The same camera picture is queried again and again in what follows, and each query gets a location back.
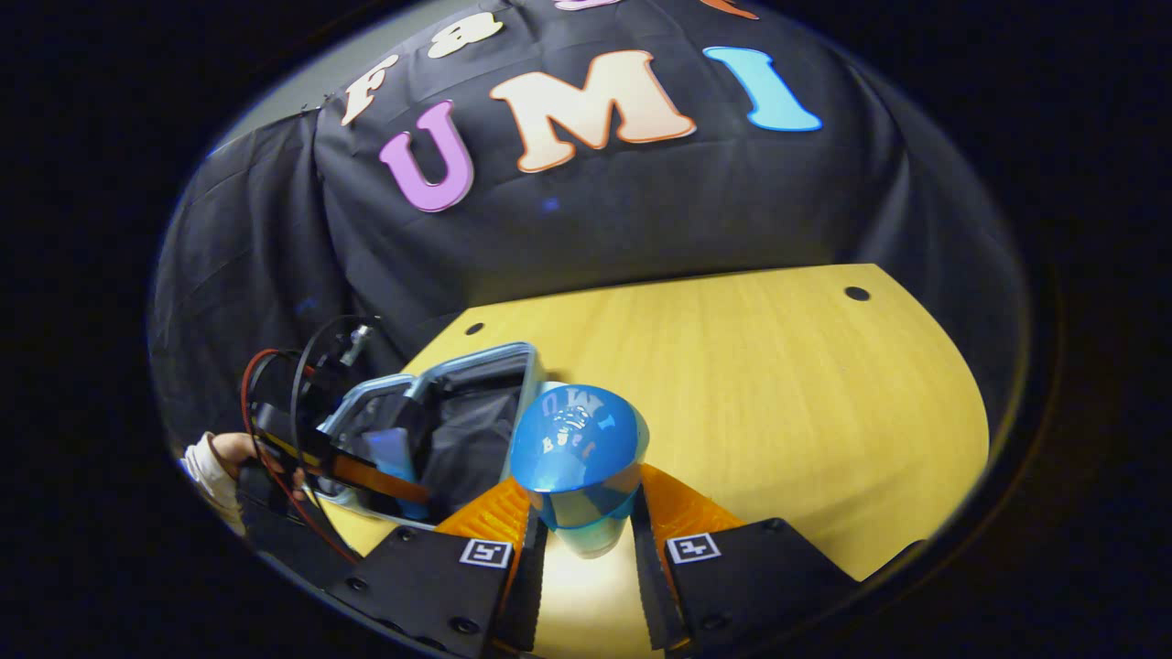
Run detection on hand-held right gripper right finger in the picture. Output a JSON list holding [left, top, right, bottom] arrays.
[[630, 462, 862, 653]]

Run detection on red cable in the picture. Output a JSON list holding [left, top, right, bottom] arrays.
[[240, 348, 360, 565]]

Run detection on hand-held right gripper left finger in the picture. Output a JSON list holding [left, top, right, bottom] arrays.
[[325, 476, 550, 655]]

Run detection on black backdrop cloth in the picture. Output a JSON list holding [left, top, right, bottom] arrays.
[[146, 0, 1031, 459]]

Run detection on black cable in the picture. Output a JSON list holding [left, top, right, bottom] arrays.
[[288, 316, 378, 515]]

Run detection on blue skin care bottle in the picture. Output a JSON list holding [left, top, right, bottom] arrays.
[[509, 384, 652, 560]]

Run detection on light blue small suitcase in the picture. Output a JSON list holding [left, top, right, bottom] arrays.
[[314, 341, 548, 534]]

